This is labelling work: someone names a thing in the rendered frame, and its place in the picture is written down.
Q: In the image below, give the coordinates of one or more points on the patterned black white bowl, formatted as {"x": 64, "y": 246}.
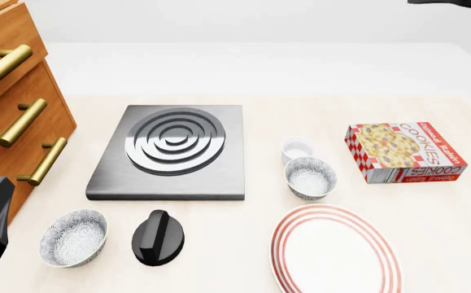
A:
{"x": 74, "y": 241}
{"x": 310, "y": 180}

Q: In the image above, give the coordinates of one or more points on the flat black stove plate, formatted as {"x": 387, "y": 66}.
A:
{"x": 105, "y": 180}

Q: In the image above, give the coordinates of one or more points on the white ramekin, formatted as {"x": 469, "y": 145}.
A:
{"x": 297, "y": 149}

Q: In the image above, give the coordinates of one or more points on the white plate with red rings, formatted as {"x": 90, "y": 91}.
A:
{"x": 337, "y": 253}

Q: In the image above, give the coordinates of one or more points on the round black stove knob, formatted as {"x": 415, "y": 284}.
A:
{"x": 158, "y": 238}

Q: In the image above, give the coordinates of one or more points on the red white cookie box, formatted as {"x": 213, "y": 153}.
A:
{"x": 402, "y": 149}

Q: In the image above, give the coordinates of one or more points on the black rounded object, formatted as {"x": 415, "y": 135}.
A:
{"x": 446, "y": 2}

